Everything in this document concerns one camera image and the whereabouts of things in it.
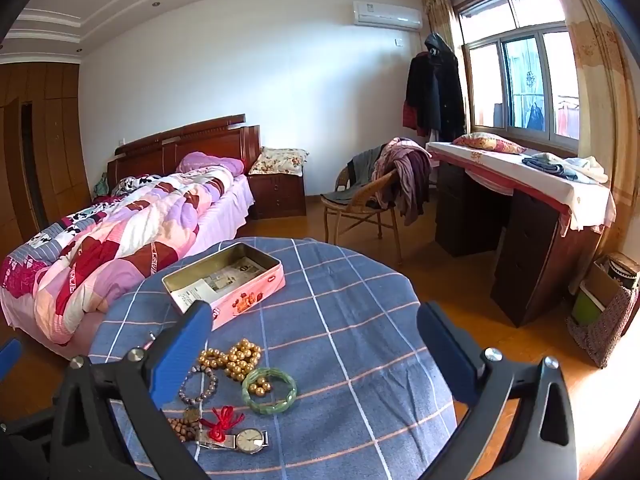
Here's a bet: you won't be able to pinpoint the wooden bead bracelet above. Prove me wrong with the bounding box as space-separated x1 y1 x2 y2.
167 407 203 443

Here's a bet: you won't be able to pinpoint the floral pillow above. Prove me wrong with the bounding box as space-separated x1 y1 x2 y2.
452 132 527 155

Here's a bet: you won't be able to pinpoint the pink purple garment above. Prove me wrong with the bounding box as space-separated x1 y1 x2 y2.
372 137 433 226

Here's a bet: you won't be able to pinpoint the red knot charm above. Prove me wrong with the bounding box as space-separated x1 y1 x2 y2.
201 405 246 442

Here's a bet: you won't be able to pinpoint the dark bead bracelet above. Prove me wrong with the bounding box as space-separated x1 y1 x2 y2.
178 365 219 407

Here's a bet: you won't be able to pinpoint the floral cushion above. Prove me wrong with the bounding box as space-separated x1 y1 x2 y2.
250 147 310 177

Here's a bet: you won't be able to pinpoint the silver wrist watch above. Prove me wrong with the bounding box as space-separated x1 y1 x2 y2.
196 427 269 455

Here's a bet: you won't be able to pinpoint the white air conditioner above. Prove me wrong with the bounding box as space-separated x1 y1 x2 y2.
352 1 423 31

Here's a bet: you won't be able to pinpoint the pile of folded clothes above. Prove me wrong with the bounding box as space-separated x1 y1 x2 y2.
522 152 608 184

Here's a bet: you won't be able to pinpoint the pink tin box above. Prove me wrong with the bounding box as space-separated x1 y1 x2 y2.
161 242 286 332

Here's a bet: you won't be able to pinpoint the pink patchwork quilt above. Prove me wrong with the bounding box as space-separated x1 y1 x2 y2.
0 167 236 346

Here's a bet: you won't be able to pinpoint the green jade bangle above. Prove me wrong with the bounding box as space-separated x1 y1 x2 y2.
242 367 298 415

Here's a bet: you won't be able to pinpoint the wicker chair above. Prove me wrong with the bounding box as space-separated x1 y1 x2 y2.
320 145 431 266

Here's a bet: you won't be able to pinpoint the yellow patterned curtain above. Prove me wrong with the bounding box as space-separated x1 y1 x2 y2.
542 0 638 261
421 0 468 61

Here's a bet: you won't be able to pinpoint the wooden wardrobe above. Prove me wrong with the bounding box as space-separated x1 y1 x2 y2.
0 62 93 256

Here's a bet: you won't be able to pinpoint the woven basket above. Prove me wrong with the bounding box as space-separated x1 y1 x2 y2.
567 285 640 368

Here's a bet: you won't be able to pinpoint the gold bead necklace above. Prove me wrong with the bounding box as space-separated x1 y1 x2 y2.
197 338 273 396

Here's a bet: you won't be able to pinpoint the grey garment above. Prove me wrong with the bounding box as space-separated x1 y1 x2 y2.
322 147 388 206

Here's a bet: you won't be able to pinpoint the purple pillow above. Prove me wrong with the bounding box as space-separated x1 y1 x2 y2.
177 151 245 177

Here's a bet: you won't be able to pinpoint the wooden bed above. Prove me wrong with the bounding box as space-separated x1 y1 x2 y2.
0 114 262 361

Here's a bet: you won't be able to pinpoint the cardboard box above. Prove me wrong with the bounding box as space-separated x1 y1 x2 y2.
582 255 638 311

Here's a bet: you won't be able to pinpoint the dark wooden desk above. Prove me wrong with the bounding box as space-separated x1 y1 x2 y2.
434 157 606 328

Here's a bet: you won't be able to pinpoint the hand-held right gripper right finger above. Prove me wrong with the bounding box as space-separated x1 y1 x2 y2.
416 301 581 480

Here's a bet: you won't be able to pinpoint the white desk cloth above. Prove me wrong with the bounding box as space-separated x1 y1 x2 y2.
426 141 617 233

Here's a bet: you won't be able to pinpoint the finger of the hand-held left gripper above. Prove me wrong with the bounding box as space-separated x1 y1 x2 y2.
0 337 23 392

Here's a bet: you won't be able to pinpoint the wooden nightstand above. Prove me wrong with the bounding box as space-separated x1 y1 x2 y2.
247 172 307 220

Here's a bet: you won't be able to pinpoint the black hanging coats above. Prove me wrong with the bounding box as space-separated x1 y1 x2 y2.
405 32 467 143

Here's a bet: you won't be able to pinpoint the window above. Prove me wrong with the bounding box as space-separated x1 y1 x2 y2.
457 0 583 153

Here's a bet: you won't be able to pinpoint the green bin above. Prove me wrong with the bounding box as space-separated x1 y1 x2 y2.
572 282 606 326

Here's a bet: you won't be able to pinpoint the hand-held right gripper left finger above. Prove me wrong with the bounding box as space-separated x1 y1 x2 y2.
47 300 216 480

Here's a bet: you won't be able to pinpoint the black and white cloth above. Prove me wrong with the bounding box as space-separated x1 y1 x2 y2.
112 175 162 197

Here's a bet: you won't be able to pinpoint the blue checked tablecloth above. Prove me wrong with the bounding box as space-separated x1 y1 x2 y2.
89 236 458 480

